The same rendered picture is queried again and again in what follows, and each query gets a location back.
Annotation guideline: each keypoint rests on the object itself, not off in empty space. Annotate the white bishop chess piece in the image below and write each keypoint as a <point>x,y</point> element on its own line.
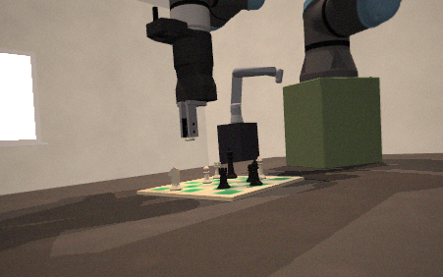
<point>259,170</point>

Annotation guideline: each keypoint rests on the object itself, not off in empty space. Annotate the white rook chess piece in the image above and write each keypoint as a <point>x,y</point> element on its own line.
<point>216,166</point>

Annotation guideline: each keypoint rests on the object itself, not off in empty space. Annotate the green and cream chessboard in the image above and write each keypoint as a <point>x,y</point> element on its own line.
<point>240,188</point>

